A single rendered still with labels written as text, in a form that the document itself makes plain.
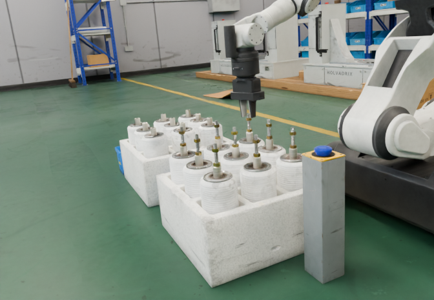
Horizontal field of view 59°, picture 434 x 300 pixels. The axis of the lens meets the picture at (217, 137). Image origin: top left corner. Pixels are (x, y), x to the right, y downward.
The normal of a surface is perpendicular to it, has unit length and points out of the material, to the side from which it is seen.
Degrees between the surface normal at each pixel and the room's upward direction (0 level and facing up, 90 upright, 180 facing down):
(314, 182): 90
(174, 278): 0
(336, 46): 90
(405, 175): 46
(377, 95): 53
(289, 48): 90
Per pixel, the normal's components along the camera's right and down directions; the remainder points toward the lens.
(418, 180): -0.70, -0.54
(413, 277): -0.08, -0.96
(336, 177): 0.44, 0.20
